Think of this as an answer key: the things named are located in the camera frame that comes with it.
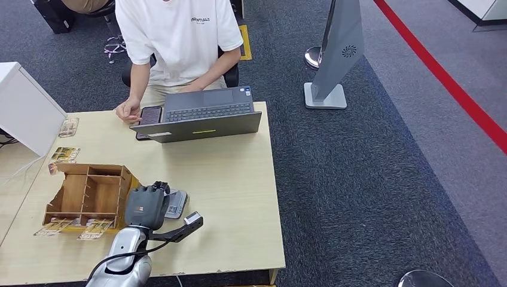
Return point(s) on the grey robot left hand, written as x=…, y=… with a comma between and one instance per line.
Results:
x=146, y=206

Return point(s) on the person's right hand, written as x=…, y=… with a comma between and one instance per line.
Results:
x=128, y=111

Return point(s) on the person's left hand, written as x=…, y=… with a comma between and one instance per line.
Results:
x=192, y=87

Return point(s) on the person's left forearm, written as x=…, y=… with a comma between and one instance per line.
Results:
x=221, y=67

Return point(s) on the person's right forearm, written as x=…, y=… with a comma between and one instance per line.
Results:
x=138, y=81

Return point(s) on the person in background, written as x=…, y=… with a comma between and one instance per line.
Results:
x=85, y=4

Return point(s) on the black smartphone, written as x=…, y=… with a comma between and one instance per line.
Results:
x=149, y=116

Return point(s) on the black office chair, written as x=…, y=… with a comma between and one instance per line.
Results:
x=231, y=75

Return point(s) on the grey laptop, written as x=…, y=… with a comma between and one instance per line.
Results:
x=202, y=130

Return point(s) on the wooden compartment organiser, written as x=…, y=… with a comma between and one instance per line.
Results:
x=95, y=194

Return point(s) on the black swivel stool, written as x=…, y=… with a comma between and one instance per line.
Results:
x=115, y=47

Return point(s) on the yellow floor tape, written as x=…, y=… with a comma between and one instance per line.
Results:
x=245, y=41

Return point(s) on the white box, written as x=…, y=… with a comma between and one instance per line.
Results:
x=25, y=107

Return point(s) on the black bag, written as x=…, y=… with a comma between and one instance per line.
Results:
x=55, y=16

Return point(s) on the chrome stanchion base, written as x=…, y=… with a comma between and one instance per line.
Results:
x=312, y=56
x=422, y=279

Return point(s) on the grey sign stand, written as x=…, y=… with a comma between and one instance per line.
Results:
x=340, y=51

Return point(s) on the red floor tape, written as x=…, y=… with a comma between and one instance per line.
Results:
x=447, y=81

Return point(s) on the white cabinet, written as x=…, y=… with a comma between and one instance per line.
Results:
x=487, y=10

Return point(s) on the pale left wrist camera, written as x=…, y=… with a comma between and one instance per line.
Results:
x=193, y=218

